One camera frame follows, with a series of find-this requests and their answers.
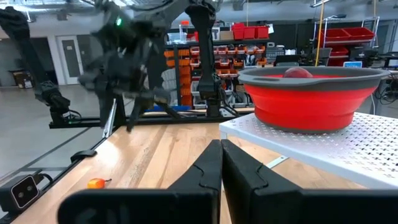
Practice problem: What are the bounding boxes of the black table-level camera box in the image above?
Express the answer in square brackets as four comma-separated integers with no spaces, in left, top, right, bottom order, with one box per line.
[0,174,41,214]

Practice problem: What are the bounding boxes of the blue flat board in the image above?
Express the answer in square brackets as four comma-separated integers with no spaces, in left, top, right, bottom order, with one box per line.
[144,105,192,113]

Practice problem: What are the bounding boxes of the yellow hanging cable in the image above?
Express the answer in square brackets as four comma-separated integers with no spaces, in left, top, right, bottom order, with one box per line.
[314,0,326,68]

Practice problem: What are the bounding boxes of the white door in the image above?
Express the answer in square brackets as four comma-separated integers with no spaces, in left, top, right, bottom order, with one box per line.
[55,35,85,85]

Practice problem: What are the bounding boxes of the silver metal bracket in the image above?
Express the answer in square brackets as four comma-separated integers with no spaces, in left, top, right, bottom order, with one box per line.
[102,98,118,139]

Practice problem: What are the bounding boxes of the wire rack with red bins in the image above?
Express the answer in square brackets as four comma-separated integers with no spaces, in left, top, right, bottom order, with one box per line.
[313,16,381,68]

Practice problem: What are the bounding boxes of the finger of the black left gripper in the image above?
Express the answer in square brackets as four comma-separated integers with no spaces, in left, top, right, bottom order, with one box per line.
[99,93,114,128]
[126,104,147,133]

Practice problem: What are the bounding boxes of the shelving unit with orange bins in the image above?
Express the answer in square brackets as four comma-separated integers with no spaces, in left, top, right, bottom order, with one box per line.
[164,21,271,110]

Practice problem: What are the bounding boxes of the white perforated metal shelf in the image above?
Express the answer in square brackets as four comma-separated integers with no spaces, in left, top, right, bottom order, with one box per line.
[219,111,398,190]

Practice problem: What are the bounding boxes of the dark red pomegranate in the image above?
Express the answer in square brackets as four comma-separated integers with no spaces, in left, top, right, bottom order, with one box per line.
[282,67,313,78]

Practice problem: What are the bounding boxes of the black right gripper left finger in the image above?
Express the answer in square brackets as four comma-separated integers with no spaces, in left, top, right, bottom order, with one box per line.
[57,139,223,224]

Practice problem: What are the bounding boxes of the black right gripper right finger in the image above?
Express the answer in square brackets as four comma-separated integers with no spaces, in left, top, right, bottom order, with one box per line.
[222,139,398,224]

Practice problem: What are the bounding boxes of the brown cardboard box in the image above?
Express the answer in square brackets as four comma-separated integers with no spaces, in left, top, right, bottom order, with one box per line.
[9,68,35,90]

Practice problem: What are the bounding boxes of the black table clamp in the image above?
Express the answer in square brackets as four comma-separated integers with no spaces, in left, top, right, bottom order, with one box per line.
[70,149,98,164]

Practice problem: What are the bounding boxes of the red colander bowl grey rim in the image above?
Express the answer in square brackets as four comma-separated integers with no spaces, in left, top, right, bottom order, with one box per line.
[238,66,391,134]

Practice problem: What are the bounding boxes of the small yellow orange pear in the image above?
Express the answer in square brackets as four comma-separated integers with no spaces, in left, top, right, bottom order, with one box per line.
[86,177,113,190]

